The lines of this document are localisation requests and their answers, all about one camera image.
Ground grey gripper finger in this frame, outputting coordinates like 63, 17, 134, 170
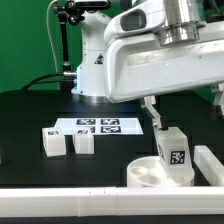
211, 82, 224, 120

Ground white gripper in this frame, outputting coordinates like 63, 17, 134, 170
104, 23, 224, 131

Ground white round stool seat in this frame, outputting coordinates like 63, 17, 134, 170
127, 156, 194, 188

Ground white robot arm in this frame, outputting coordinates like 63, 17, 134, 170
74, 0, 224, 129

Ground white marker sheet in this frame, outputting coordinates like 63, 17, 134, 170
55, 118, 143, 135

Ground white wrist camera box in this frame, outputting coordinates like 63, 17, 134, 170
104, 0, 166, 46

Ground white L-shaped wall fixture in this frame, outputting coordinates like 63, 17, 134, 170
0, 146, 224, 218

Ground black cables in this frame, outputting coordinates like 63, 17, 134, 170
21, 70, 78, 91

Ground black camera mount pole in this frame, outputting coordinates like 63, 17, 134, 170
53, 0, 112, 91

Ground white cable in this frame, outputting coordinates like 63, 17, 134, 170
46, 0, 60, 74

